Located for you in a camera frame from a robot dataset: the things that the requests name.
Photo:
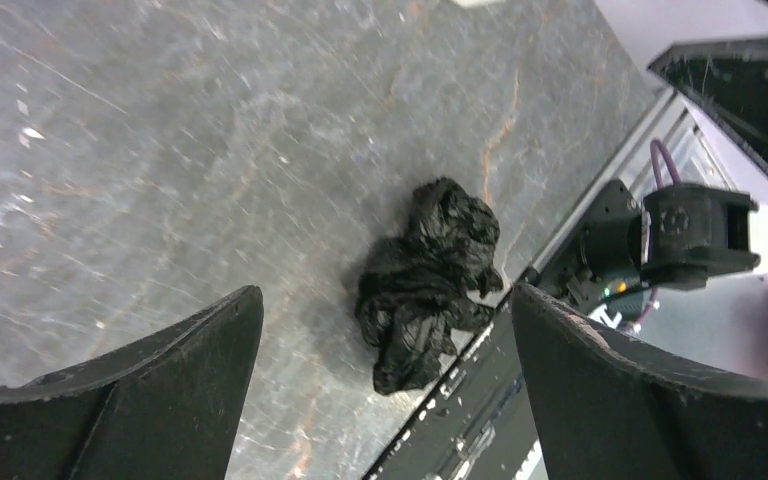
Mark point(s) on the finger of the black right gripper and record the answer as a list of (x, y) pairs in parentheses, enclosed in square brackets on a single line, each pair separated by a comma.
[(728, 81)]

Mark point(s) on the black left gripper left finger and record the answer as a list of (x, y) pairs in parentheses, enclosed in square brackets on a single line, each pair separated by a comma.
[(166, 406)]

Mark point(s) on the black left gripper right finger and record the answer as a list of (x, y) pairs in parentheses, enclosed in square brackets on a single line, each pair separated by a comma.
[(609, 406)]

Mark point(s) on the black plastic trash bag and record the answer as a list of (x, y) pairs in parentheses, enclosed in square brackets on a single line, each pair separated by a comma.
[(413, 292)]

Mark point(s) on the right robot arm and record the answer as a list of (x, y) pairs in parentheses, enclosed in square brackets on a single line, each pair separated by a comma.
[(683, 233)]

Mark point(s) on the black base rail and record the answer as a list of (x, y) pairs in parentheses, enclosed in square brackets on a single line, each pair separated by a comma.
[(476, 423)]

